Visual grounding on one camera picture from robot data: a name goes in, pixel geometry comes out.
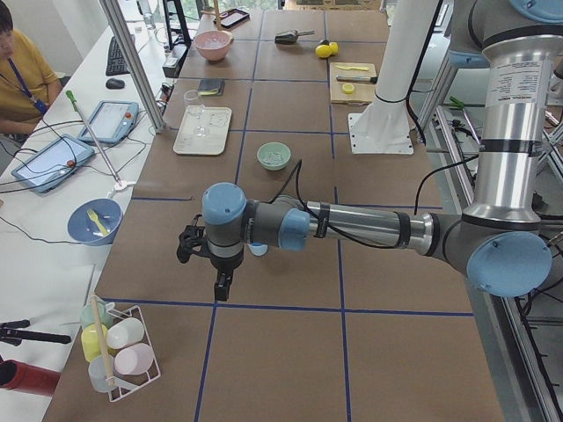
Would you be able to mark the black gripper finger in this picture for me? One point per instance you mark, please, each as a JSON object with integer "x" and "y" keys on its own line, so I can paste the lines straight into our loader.
{"x": 222, "y": 285}

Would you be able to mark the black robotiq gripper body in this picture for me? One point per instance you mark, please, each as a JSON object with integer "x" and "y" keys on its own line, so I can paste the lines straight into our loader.
{"x": 224, "y": 263}

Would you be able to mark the light blue plastic cup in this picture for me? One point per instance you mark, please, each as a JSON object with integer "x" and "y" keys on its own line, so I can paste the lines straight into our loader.
{"x": 258, "y": 249}

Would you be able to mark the blue bowl with fork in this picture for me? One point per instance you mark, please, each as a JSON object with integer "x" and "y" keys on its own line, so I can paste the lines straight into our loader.
{"x": 96, "y": 222}

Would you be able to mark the ice cubes in bowl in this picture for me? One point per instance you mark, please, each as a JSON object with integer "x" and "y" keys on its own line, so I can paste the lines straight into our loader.
{"x": 273, "y": 158}

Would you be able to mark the green ceramic bowl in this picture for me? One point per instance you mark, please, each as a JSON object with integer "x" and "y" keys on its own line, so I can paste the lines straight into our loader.
{"x": 271, "y": 147}

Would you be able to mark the pink bowl with ice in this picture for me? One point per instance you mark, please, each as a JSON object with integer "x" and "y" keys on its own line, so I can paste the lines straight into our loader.
{"x": 213, "y": 45}

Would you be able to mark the steel ice scoop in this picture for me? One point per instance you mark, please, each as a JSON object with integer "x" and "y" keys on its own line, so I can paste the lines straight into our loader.
{"x": 290, "y": 37}

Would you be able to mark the cream bear serving tray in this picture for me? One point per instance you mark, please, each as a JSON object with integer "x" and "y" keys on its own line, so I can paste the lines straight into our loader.
{"x": 216, "y": 120}

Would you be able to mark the clear wine glass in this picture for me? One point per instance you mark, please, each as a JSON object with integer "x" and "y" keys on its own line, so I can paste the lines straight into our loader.
{"x": 195, "y": 108}

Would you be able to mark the far blue teach pendant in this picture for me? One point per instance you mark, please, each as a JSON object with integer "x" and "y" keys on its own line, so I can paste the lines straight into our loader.
{"x": 112, "y": 121}

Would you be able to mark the blue teach pendant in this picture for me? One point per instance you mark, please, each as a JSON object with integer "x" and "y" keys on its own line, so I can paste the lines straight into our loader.
{"x": 112, "y": 121}
{"x": 51, "y": 165}

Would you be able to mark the grey folded cloth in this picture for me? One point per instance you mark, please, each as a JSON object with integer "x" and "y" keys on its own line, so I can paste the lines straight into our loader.
{"x": 211, "y": 87}

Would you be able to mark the near blue teach pendant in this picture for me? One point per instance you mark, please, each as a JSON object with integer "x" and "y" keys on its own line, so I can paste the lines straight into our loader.
{"x": 51, "y": 165}

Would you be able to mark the black computer mouse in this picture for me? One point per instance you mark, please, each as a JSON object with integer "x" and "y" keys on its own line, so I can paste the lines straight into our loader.
{"x": 115, "y": 84}

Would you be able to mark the black keyboard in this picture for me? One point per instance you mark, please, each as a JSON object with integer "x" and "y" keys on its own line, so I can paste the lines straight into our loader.
{"x": 115, "y": 64}

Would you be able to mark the wooden cutting board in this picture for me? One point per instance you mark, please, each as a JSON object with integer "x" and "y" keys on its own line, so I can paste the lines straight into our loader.
{"x": 364, "y": 93}

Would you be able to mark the lemon half slice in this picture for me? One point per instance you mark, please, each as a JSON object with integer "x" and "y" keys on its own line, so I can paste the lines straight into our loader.
{"x": 348, "y": 88}

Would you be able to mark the steel muddler black tip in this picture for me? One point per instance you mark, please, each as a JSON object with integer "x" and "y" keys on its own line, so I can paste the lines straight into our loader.
{"x": 357, "y": 79}

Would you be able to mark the red cylinder bottle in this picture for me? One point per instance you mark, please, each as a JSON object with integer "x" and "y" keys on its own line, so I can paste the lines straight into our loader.
{"x": 22, "y": 377}

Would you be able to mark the person in yellow shirt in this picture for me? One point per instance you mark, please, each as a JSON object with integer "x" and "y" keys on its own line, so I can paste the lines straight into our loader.
{"x": 29, "y": 86}

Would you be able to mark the large yellow lemon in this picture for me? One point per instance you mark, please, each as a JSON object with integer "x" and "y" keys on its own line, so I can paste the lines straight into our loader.
{"x": 323, "y": 51}

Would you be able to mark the small yellow lemon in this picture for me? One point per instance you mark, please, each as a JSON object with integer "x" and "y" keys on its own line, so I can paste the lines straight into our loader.
{"x": 334, "y": 47}

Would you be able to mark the yellow plastic knife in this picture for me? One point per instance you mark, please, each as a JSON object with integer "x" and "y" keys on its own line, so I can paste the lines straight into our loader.
{"x": 356, "y": 68}

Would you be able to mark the white wire cup rack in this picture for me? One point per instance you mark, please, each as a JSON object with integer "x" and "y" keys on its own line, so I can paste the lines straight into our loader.
{"x": 117, "y": 347}

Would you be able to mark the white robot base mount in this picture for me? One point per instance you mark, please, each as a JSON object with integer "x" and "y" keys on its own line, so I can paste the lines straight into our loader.
{"x": 383, "y": 127}

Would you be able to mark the aluminium frame post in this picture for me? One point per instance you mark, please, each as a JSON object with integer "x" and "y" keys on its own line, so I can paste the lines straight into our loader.
{"x": 120, "y": 30}

